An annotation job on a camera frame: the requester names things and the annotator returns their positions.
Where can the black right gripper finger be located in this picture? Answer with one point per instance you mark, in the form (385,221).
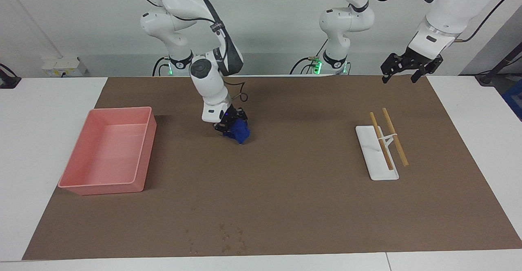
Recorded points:
(242,117)
(221,128)

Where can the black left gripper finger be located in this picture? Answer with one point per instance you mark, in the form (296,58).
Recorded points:
(385,76)
(419,75)

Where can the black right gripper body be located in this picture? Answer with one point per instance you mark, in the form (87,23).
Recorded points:
(230,116)

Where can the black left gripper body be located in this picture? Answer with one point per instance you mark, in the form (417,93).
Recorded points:
(412,61)

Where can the blue towel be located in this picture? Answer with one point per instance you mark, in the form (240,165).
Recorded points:
(241,132)

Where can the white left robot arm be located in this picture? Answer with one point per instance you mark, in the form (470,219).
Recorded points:
(452,10)

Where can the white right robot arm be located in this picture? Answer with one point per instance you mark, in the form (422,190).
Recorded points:
(208,83)

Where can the wooden dowel rod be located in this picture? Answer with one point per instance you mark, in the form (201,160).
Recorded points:
(388,120)
(381,140)

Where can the black tripod leg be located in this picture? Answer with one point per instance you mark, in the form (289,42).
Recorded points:
(485,79)

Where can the brown table mat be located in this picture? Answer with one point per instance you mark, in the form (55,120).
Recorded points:
(285,181)

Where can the white rack base tray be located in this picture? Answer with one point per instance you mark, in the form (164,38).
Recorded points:
(379,171)

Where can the blue crate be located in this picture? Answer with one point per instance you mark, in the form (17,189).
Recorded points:
(514,102)

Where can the pink plastic bin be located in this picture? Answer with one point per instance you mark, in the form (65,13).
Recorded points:
(106,153)

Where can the black clamp stand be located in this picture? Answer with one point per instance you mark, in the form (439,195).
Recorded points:
(8,82)

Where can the white wall socket box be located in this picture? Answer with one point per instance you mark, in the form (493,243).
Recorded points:
(61,65)

